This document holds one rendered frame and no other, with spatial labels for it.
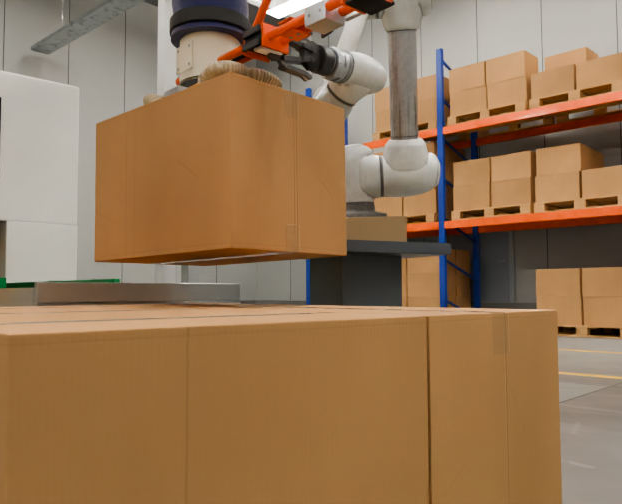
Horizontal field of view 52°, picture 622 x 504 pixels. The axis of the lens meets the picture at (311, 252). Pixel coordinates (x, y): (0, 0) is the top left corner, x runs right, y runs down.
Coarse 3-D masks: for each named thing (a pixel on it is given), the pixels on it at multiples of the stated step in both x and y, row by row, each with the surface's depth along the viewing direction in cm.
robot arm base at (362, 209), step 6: (348, 204) 232; (354, 204) 232; (360, 204) 232; (366, 204) 233; (372, 204) 236; (348, 210) 232; (354, 210) 232; (360, 210) 232; (366, 210) 233; (372, 210) 235; (348, 216) 228; (354, 216) 229; (360, 216) 231; (366, 216) 232; (372, 216) 234; (378, 216) 235
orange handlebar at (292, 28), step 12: (336, 0) 138; (348, 12) 142; (288, 24) 150; (300, 24) 148; (276, 36) 154; (288, 36) 153; (300, 36) 153; (240, 48) 164; (228, 60) 169; (240, 60) 171
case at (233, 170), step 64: (128, 128) 172; (192, 128) 153; (256, 128) 149; (320, 128) 165; (128, 192) 171; (192, 192) 151; (256, 192) 147; (320, 192) 164; (128, 256) 169; (192, 256) 165; (256, 256) 168; (320, 256) 171
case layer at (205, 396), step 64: (0, 320) 85; (64, 320) 84; (128, 320) 83; (192, 320) 82; (256, 320) 82; (320, 320) 82; (384, 320) 90; (448, 320) 100; (512, 320) 112; (0, 384) 58; (64, 384) 60; (128, 384) 64; (192, 384) 69; (256, 384) 75; (320, 384) 82; (384, 384) 90; (448, 384) 99; (512, 384) 111; (0, 448) 58; (64, 448) 60; (128, 448) 64; (192, 448) 69; (256, 448) 75; (320, 448) 81; (384, 448) 89; (448, 448) 99; (512, 448) 110
